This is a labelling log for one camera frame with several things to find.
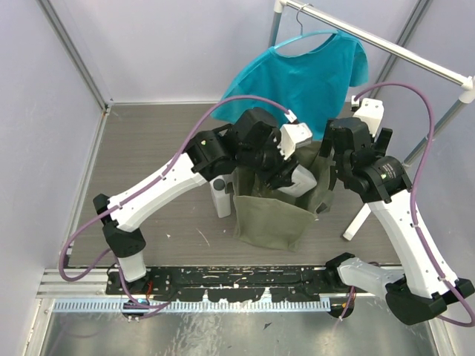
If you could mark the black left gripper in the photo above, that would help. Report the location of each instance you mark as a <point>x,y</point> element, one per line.
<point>277,178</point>

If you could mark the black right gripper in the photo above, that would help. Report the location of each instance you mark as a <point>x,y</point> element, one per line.
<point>382,142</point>

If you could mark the white bottle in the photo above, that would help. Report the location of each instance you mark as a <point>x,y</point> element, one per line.
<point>302,181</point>
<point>221,191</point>

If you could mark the olive green canvas bag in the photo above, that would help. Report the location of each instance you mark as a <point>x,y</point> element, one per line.
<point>272,219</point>

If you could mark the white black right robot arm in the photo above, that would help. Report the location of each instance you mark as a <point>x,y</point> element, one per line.
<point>426,286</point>

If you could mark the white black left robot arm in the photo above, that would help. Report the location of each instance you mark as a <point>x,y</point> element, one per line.
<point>255,141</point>

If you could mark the teal shirt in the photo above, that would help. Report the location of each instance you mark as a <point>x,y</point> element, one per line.
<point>313,85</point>

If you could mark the teal clothes hanger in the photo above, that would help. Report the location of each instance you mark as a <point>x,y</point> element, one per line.
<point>275,26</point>

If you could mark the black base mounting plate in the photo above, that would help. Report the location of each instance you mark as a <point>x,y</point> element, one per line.
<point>237,284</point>

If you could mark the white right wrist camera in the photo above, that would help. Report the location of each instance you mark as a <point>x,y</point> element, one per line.
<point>370,111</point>

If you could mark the aluminium cable duct rail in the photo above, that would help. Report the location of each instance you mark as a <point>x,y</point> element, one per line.
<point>264,305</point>

